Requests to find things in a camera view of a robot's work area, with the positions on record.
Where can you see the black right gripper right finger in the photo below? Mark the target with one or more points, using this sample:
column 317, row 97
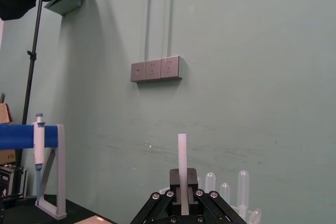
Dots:
column 193, row 179

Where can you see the clear plastic dropper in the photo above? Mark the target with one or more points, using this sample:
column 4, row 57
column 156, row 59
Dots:
column 243, row 187
column 225, row 192
column 199, row 183
column 210, row 182

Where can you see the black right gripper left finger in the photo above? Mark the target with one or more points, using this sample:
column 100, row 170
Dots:
column 174, row 179

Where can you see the white stirring rod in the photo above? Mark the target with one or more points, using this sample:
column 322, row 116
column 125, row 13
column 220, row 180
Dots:
column 182, row 153

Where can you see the clear dropper rack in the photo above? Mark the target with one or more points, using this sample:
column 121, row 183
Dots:
column 253, row 214

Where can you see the grey power wall socket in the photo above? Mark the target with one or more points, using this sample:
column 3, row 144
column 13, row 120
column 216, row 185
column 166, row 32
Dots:
column 152, row 69
column 170, row 67

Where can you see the grey and blue pipette stand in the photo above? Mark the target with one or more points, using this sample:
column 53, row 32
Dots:
column 15, row 136

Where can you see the white and blue pipette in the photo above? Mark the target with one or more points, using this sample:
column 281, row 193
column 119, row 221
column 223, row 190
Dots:
column 39, row 142

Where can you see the black table cloth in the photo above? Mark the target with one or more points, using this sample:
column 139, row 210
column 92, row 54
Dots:
column 26, row 213

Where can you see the grey network wall socket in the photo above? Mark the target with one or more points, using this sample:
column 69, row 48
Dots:
column 137, row 72

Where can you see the printed cardboard box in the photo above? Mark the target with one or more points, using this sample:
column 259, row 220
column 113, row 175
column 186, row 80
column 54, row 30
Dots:
column 7, row 157

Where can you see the pink flat item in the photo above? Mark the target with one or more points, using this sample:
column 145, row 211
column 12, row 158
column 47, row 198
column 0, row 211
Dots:
column 97, row 220

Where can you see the brown cardboard box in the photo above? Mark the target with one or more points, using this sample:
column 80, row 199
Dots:
column 4, row 113

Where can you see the pale wall conduit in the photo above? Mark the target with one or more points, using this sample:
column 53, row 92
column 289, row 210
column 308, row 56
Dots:
column 149, row 16
column 170, row 14

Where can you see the black metal-edged case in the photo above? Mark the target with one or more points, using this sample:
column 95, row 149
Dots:
column 11, row 182

